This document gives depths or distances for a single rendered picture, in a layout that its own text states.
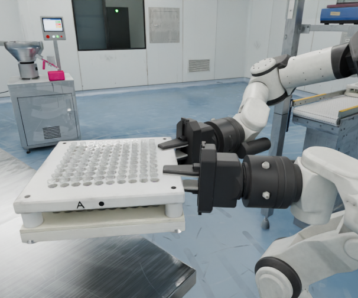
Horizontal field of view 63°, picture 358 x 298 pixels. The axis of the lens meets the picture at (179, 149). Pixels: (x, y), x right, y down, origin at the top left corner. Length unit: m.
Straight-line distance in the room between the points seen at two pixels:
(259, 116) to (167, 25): 5.96
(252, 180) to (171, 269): 0.23
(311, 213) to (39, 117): 3.13
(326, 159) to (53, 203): 0.41
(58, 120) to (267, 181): 3.10
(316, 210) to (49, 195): 0.42
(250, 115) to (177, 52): 6.10
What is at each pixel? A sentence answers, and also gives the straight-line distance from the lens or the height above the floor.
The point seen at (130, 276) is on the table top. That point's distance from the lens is 0.58.
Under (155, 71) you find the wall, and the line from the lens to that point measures 6.61.
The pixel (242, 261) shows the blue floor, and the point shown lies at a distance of 1.88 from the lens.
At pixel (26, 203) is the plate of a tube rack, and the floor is 1.05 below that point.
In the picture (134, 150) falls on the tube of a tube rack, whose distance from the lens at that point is 0.57.
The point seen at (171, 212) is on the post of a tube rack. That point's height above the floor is 1.02.
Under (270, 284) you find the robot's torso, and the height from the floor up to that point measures 0.59.
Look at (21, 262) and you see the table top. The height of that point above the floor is 0.86.
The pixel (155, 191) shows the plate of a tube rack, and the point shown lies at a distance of 0.44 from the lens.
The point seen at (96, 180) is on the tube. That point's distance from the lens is 0.47.
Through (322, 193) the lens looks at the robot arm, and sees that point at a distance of 0.52.
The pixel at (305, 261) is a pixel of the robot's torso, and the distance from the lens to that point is 0.93.
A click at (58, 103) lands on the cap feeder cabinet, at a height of 0.52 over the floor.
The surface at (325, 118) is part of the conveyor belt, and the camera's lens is 1.73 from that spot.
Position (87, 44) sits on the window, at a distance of 6.21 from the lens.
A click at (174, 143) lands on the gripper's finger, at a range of 0.59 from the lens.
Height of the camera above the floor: 1.28
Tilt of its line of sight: 23 degrees down
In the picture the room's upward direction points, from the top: straight up
